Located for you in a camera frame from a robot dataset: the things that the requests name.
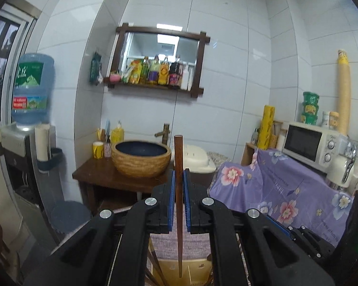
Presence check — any yellow label bottle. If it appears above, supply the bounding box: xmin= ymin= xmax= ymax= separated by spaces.
xmin=159 ymin=57 xmax=170 ymax=87

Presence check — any window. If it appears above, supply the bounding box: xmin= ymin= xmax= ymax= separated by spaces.
xmin=0 ymin=2 xmax=39 ymax=126

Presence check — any beige heart-pattern utensil holder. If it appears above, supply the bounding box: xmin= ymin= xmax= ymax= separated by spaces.
xmin=147 ymin=258 xmax=216 ymax=286

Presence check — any water dispenser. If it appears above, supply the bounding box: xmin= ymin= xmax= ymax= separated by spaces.
xmin=0 ymin=123 xmax=58 ymax=215

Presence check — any woven wash basin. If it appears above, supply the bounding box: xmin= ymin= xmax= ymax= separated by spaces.
xmin=111 ymin=141 xmax=172 ymax=178

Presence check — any cream plastic container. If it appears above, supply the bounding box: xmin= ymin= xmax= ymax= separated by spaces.
xmin=182 ymin=144 xmax=217 ymax=173

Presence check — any white bottle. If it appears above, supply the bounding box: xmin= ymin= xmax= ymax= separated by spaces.
xmin=180 ymin=66 xmax=195 ymax=92

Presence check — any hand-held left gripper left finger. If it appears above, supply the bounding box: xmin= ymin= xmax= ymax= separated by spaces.
xmin=22 ymin=170 xmax=177 ymax=286

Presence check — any wooden framed mirror shelf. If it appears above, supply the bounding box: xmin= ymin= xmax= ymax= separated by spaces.
xmin=103 ymin=22 xmax=212 ymax=99

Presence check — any yellow patterned roll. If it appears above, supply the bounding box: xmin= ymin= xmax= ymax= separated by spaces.
xmin=257 ymin=105 xmax=276 ymax=151

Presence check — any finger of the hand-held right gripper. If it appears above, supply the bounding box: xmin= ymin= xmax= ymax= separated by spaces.
xmin=267 ymin=214 xmax=337 ymax=265

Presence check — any dark sauce bottle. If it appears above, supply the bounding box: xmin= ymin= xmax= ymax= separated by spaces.
xmin=168 ymin=60 xmax=181 ymax=89

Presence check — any grey round stool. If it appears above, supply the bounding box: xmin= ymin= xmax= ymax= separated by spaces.
xmin=50 ymin=201 xmax=92 ymax=236

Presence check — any beige fabric cover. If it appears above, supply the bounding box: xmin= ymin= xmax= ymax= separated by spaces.
xmin=0 ymin=128 xmax=22 ymax=246

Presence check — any white electric kettle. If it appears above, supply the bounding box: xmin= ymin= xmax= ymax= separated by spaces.
xmin=326 ymin=137 xmax=358 ymax=190

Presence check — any yellow paper cup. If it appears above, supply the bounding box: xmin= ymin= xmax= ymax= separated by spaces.
xmin=329 ymin=111 xmax=340 ymax=131

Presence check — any stack of paper cups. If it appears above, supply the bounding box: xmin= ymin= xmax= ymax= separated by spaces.
xmin=34 ymin=124 xmax=52 ymax=163

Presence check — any green hanging packet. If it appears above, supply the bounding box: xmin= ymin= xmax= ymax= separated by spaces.
xmin=89 ymin=51 xmax=104 ymax=86

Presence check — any blue water bottle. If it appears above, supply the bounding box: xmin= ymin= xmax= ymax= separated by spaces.
xmin=11 ymin=53 xmax=56 ymax=132

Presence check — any bamboo style faucet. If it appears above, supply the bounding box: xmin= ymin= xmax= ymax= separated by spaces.
xmin=154 ymin=122 xmax=171 ymax=145

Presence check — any dark blue cup holder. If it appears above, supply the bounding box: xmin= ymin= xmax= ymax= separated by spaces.
xmin=37 ymin=147 xmax=64 ymax=173

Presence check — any wooden vanity table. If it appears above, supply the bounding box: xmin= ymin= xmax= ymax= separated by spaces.
xmin=72 ymin=155 xmax=179 ymax=213

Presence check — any yellow seasoning packet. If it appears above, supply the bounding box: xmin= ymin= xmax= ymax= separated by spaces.
xmin=128 ymin=60 xmax=142 ymax=84

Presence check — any purple floral cloth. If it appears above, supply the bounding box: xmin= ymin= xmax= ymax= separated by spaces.
xmin=207 ymin=147 xmax=355 ymax=248

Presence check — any purple label bottle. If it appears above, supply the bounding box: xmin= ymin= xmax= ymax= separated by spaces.
xmin=148 ymin=54 xmax=160 ymax=86

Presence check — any yellow soap bottle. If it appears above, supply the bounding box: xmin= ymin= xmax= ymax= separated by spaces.
xmin=111 ymin=120 xmax=125 ymax=145

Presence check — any tall beige roll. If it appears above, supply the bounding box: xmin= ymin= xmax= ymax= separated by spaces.
xmin=337 ymin=49 xmax=352 ymax=137

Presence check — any brown wooden chopstick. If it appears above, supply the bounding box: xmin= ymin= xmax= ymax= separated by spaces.
xmin=174 ymin=135 xmax=184 ymax=278
xmin=147 ymin=240 xmax=170 ymax=286

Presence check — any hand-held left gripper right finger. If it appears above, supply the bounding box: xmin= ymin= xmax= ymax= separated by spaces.
xmin=183 ymin=169 xmax=338 ymax=286

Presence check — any purple striped tablecloth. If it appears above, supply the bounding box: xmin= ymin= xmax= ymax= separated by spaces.
xmin=151 ymin=205 xmax=245 ymax=275

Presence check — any green glass bottle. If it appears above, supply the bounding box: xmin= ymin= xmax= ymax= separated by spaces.
xmin=141 ymin=56 xmax=150 ymax=85

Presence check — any white microwave oven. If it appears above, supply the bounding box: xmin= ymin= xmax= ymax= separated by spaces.
xmin=282 ymin=121 xmax=341 ymax=172

